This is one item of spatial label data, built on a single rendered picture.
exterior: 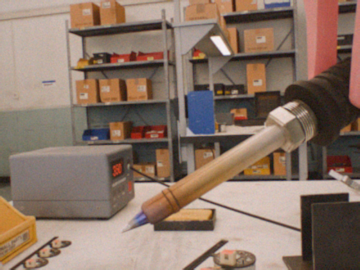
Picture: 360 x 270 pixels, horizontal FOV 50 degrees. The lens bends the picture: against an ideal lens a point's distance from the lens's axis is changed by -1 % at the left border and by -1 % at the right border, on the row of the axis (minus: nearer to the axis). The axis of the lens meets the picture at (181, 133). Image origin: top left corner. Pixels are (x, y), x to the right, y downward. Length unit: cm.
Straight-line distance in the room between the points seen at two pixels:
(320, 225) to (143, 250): 19
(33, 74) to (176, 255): 524
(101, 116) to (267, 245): 474
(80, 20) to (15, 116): 173
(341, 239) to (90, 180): 33
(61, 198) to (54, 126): 486
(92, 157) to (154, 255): 18
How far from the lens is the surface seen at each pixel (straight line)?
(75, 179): 56
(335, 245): 36
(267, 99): 325
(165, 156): 442
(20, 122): 569
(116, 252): 44
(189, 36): 214
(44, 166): 58
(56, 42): 546
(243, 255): 24
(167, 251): 43
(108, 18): 465
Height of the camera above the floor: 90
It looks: 4 degrees down
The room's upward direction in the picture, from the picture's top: 3 degrees counter-clockwise
